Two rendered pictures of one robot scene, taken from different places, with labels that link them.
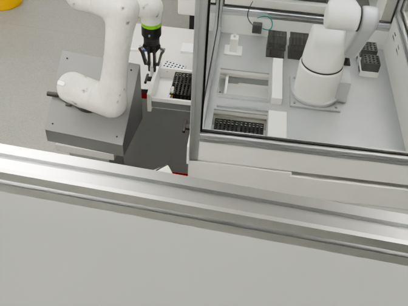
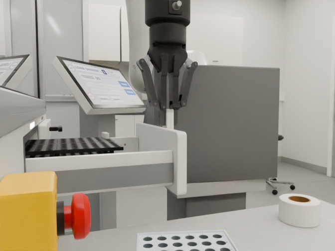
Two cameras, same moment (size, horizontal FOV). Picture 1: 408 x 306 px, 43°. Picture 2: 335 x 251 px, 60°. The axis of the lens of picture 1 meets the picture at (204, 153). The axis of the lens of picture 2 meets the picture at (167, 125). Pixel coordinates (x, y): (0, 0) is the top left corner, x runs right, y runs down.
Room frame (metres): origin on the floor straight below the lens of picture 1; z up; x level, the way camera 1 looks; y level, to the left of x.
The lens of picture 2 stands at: (2.63, 0.04, 0.97)
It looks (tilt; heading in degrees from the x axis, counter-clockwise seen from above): 4 degrees down; 156
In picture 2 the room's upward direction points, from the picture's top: straight up
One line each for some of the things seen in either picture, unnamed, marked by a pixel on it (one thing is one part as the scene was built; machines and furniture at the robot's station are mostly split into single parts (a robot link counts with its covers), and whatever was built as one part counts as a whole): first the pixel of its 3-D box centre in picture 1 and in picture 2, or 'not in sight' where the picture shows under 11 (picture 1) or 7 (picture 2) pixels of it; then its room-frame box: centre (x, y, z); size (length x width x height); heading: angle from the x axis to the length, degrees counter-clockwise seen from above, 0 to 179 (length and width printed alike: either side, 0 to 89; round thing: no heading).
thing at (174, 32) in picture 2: (151, 44); (167, 49); (2.08, 0.28, 1.09); 0.08 x 0.07 x 0.09; 86
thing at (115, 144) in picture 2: (174, 82); (110, 142); (2.04, 0.17, 0.90); 0.18 x 0.02 x 0.01; 176
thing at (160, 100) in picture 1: (196, 90); (52, 162); (2.03, 0.06, 0.86); 0.40 x 0.26 x 0.06; 86
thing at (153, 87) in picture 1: (154, 84); (156, 151); (2.05, 0.27, 0.87); 0.29 x 0.02 x 0.11; 176
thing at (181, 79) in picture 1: (194, 90); (57, 159); (2.04, 0.07, 0.87); 0.22 x 0.18 x 0.06; 86
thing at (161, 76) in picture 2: (154, 56); (161, 82); (2.08, 0.27, 1.02); 0.04 x 0.01 x 0.11; 176
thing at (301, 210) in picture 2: not in sight; (298, 209); (2.25, 0.47, 0.78); 0.07 x 0.07 x 0.04
